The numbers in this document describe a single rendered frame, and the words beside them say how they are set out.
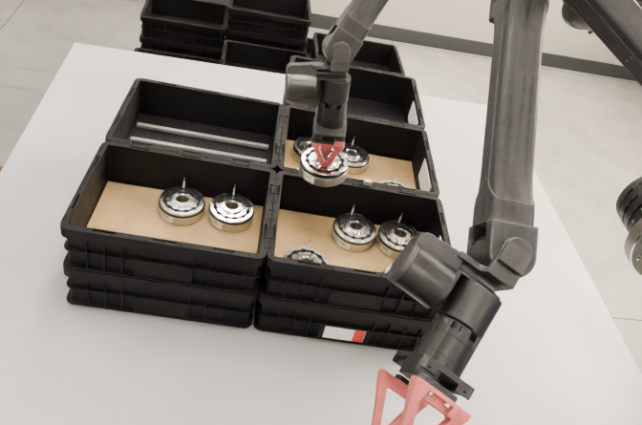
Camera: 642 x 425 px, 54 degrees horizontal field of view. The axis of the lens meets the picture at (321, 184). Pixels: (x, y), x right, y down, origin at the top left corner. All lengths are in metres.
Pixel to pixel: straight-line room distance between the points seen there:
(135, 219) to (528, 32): 0.94
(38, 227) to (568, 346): 1.31
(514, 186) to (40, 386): 0.95
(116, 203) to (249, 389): 0.51
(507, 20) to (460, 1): 3.76
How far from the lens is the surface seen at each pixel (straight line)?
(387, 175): 1.72
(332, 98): 1.22
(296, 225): 1.48
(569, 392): 1.59
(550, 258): 1.90
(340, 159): 1.36
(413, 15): 4.57
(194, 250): 1.24
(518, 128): 0.80
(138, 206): 1.47
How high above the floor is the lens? 1.81
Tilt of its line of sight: 37 degrees down
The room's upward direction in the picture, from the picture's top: 14 degrees clockwise
